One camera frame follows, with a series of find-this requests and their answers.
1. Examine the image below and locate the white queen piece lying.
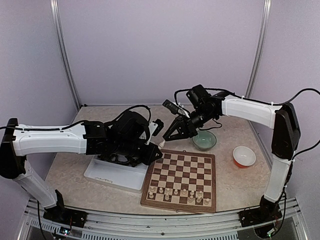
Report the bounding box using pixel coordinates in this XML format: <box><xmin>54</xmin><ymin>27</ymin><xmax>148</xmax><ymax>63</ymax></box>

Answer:
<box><xmin>94</xmin><ymin>177</ymin><xmax>113</xmax><ymax>184</ymax></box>

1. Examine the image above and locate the wooden chess board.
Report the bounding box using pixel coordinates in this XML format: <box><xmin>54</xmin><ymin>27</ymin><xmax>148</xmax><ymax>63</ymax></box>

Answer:
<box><xmin>140</xmin><ymin>149</ymin><xmax>217</xmax><ymax>214</ymax></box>

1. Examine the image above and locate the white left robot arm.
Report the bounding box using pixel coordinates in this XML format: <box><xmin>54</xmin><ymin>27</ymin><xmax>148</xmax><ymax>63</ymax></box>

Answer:
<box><xmin>0</xmin><ymin>118</ymin><xmax>163</xmax><ymax>228</ymax></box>

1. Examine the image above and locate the pile of dark chess pieces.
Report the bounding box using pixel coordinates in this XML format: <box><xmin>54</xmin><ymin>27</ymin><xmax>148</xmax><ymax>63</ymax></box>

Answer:
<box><xmin>97</xmin><ymin>153</ymin><xmax>141</xmax><ymax>168</ymax></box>

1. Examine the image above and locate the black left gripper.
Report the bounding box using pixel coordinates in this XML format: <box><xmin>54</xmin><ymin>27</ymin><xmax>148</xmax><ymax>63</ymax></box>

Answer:
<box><xmin>113</xmin><ymin>138</ymin><xmax>162</xmax><ymax>166</ymax></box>

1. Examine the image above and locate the left aluminium frame post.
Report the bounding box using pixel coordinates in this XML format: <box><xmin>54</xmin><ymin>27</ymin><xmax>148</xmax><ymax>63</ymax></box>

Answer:
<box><xmin>50</xmin><ymin>0</ymin><xmax>82</xmax><ymax>111</ymax></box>

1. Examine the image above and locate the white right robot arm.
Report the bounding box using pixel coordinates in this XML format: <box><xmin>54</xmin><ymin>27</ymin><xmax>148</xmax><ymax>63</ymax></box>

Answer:
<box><xmin>163</xmin><ymin>85</ymin><xmax>301</xmax><ymax>227</ymax></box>

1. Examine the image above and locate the green ceramic bowl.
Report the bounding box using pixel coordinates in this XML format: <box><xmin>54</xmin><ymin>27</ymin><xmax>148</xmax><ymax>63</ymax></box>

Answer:
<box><xmin>191</xmin><ymin>130</ymin><xmax>217</xmax><ymax>152</ymax></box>

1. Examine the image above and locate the white plastic divided tray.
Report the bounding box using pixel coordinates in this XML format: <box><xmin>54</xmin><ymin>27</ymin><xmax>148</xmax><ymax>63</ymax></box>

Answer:
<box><xmin>84</xmin><ymin>155</ymin><xmax>148</xmax><ymax>194</ymax></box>

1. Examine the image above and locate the right aluminium frame post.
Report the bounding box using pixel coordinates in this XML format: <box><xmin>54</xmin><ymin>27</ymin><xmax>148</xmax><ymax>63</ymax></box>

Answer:
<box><xmin>244</xmin><ymin>0</ymin><xmax>272</xmax><ymax>98</ymax></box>

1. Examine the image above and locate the aluminium frame post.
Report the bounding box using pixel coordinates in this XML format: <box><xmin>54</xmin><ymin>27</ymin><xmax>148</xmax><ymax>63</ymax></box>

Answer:
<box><xmin>50</xmin><ymin>0</ymin><xmax>82</xmax><ymax>111</ymax></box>
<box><xmin>244</xmin><ymin>0</ymin><xmax>272</xmax><ymax>98</ymax></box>

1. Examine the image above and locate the front aluminium rail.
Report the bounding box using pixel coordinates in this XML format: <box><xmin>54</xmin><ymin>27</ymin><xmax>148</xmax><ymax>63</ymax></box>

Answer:
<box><xmin>16</xmin><ymin>198</ymin><xmax>310</xmax><ymax>240</ymax></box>

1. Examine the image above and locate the orange white bowl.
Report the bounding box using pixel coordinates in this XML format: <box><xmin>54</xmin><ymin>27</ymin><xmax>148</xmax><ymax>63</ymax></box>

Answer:
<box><xmin>232</xmin><ymin>146</ymin><xmax>256</xmax><ymax>169</ymax></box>

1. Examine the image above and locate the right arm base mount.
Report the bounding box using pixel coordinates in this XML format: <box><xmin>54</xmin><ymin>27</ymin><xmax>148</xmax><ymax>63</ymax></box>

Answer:
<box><xmin>238</xmin><ymin>206</ymin><xmax>283</xmax><ymax>228</ymax></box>

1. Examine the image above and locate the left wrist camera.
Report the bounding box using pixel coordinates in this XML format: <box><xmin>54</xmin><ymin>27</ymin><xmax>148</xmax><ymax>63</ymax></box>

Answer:
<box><xmin>146</xmin><ymin>119</ymin><xmax>164</xmax><ymax>145</ymax></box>

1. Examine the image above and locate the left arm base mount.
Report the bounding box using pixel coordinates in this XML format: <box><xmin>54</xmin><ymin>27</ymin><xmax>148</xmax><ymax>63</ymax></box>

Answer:
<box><xmin>43</xmin><ymin>205</ymin><xmax>88</xmax><ymax>228</ymax></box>

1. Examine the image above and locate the white knight piece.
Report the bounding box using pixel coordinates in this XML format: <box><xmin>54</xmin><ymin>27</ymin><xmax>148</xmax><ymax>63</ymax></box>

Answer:
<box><xmin>195</xmin><ymin>196</ymin><xmax>203</xmax><ymax>204</ymax></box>

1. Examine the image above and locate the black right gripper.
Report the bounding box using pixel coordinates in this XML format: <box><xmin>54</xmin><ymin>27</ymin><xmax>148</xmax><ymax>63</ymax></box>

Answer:
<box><xmin>164</xmin><ymin>106</ymin><xmax>217</xmax><ymax>140</ymax></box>

